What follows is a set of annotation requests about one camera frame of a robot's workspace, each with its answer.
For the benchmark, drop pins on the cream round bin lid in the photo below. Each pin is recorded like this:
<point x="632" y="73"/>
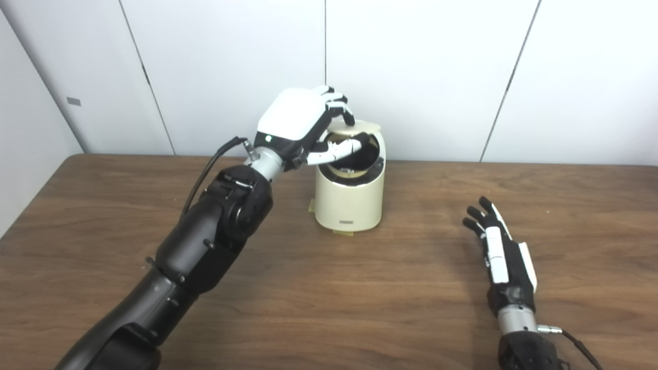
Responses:
<point x="366" y="127"/>

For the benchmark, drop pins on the cream-colored bin body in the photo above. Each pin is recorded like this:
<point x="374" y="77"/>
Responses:
<point x="349" y="203"/>

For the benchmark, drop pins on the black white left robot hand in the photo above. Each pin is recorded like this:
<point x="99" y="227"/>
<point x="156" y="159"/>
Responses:
<point x="290" y="115"/>

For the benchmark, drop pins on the grey wall label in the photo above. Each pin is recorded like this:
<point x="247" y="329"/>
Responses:
<point x="74" y="101"/>

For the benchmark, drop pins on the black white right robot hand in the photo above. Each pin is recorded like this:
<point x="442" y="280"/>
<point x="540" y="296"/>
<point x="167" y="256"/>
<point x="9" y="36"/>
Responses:
<point x="511" y="277"/>

